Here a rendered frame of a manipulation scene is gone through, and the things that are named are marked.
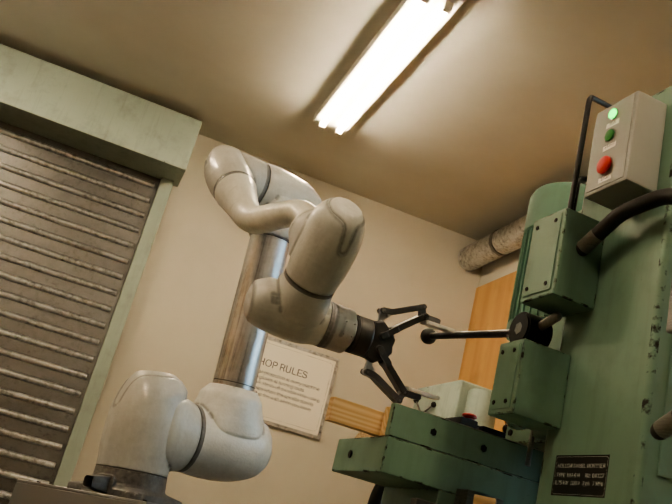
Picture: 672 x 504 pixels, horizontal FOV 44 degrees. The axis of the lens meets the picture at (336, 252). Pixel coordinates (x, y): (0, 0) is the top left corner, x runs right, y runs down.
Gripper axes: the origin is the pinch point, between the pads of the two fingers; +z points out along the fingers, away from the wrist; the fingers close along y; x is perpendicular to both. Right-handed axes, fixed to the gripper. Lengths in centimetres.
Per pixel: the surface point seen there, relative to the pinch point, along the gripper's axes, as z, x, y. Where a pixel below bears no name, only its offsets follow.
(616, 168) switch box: -3, -47, 30
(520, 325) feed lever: -2.3, -30.1, 5.9
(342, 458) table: -17.3, -6.4, -23.0
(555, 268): -4.7, -40.2, 14.1
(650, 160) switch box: 1, -50, 33
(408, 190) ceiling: 89, 270, 129
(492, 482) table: 3.6, -22.9, -19.8
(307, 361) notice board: 65, 288, 20
